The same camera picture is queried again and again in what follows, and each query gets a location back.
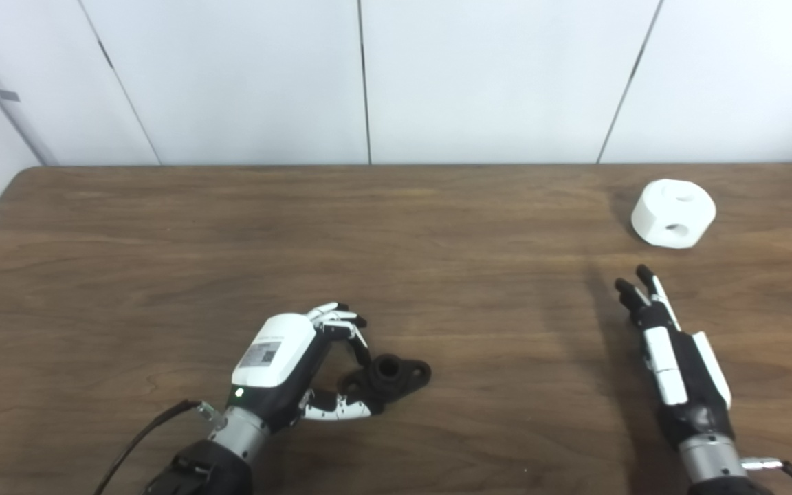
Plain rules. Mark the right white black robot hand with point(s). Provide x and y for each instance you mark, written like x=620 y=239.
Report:
x=691 y=385

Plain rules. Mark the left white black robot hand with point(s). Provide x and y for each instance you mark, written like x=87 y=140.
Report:
x=276 y=350

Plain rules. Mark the black plastic holder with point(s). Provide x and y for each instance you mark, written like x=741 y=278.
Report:
x=396 y=381

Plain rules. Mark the round white plastic piece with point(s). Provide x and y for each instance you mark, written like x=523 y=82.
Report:
x=657 y=220

